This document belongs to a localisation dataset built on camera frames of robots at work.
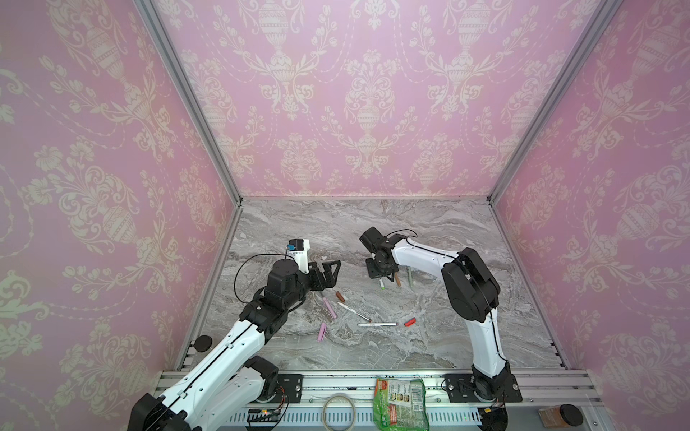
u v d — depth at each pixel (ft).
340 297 3.01
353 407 2.38
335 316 2.87
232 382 1.91
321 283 2.24
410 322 2.82
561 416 2.07
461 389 2.39
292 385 2.44
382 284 3.10
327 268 2.26
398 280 3.12
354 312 2.88
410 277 3.12
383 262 2.44
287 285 1.90
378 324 2.80
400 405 2.30
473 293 1.74
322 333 2.73
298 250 2.24
